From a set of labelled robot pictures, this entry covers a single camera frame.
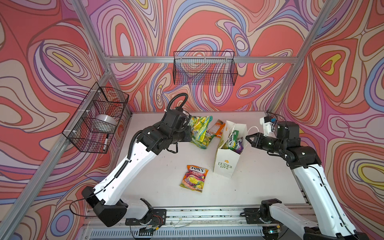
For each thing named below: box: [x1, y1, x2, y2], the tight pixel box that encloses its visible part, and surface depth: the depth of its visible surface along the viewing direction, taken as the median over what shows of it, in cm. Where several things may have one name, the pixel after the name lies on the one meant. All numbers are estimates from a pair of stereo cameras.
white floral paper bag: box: [213, 120, 248, 178], surface depth 80 cm
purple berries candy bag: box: [235, 137, 244, 155], surface depth 79 cm
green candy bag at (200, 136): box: [188, 115, 215, 149], surface depth 69 cm
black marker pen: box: [103, 133, 109, 151], surface depth 75 cm
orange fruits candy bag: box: [179, 165, 209, 193], surface depth 86 cm
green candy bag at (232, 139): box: [228, 130, 239, 151], surface depth 80 cm
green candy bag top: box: [190, 124, 216, 150], surface depth 69 cm
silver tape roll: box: [95, 114, 117, 126], surface depth 75 cm
